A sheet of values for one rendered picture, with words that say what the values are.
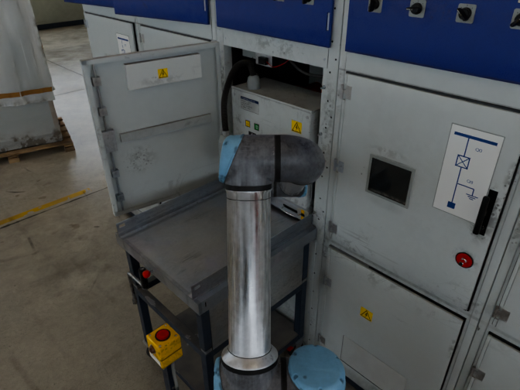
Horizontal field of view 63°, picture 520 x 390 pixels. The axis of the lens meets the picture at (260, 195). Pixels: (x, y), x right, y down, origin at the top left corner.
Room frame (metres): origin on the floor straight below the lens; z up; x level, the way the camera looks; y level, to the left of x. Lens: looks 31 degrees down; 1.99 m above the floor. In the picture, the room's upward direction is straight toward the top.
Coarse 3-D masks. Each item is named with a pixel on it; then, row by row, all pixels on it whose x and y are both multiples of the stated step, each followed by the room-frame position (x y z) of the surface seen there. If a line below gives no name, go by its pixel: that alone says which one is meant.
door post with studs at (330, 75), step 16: (336, 0) 1.59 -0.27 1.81; (336, 16) 1.59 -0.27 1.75; (336, 32) 1.58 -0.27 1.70; (336, 48) 1.58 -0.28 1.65; (336, 64) 1.58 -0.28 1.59; (336, 80) 1.57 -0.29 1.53; (320, 112) 1.62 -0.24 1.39; (320, 128) 1.62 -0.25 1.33; (320, 144) 1.61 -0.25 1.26; (320, 176) 1.60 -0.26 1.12; (320, 192) 1.59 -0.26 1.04; (320, 208) 1.59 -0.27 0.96; (320, 224) 1.58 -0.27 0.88; (320, 240) 1.58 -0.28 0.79; (320, 256) 1.57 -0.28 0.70
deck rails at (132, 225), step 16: (192, 192) 1.83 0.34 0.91; (208, 192) 1.90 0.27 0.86; (160, 208) 1.70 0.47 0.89; (176, 208) 1.76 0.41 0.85; (128, 224) 1.59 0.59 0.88; (144, 224) 1.63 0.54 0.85; (304, 224) 1.58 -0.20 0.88; (272, 240) 1.44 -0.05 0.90; (288, 240) 1.50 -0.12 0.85; (224, 272) 1.26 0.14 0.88; (192, 288) 1.15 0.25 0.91; (208, 288) 1.20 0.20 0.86
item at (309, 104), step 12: (240, 84) 2.02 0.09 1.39; (264, 84) 2.02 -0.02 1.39; (276, 84) 2.01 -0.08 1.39; (288, 84) 2.01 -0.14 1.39; (264, 96) 1.83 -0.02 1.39; (276, 96) 1.84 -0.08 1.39; (288, 96) 1.84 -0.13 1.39; (300, 96) 1.84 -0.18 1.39; (312, 96) 1.84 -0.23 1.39; (300, 108) 1.68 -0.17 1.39; (312, 108) 1.68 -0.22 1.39; (312, 120) 1.64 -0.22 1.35; (312, 132) 1.65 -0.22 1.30; (312, 204) 1.67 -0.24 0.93
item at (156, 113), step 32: (96, 64) 1.77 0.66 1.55; (128, 64) 1.82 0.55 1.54; (160, 64) 1.89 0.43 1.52; (192, 64) 1.98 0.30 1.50; (96, 96) 1.76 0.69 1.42; (128, 96) 1.83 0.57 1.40; (160, 96) 1.91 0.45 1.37; (192, 96) 2.00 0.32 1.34; (96, 128) 1.72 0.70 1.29; (128, 128) 1.82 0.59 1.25; (160, 128) 1.88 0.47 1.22; (192, 128) 1.99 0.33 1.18; (128, 160) 1.81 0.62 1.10; (160, 160) 1.89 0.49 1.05; (192, 160) 1.98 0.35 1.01; (128, 192) 1.79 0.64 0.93; (160, 192) 1.88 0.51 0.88
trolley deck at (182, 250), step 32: (224, 192) 1.93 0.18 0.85; (160, 224) 1.64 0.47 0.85; (192, 224) 1.63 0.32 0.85; (224, 224) 1.63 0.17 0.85; (288, 224) 1.63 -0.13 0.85; (160, 256) 1.40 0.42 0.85; (192, 256) 1.40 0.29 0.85; (224, 256) 1.40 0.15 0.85; (288, 256) 1.46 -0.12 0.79; (224, 288) 1.21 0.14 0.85
